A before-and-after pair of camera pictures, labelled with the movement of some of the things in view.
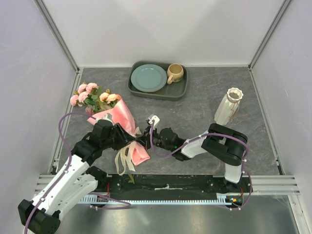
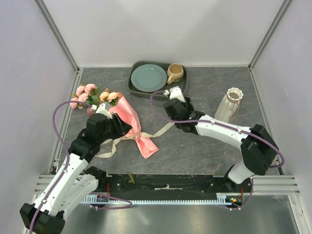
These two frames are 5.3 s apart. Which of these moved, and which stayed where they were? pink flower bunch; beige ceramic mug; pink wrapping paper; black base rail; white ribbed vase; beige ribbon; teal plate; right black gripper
Moved: pink wrapping paper; right black gripper; beige ribbon
Stayed: beige ceramic mug; white ribbed vase; teal plate; pink flower bunch; black base rail
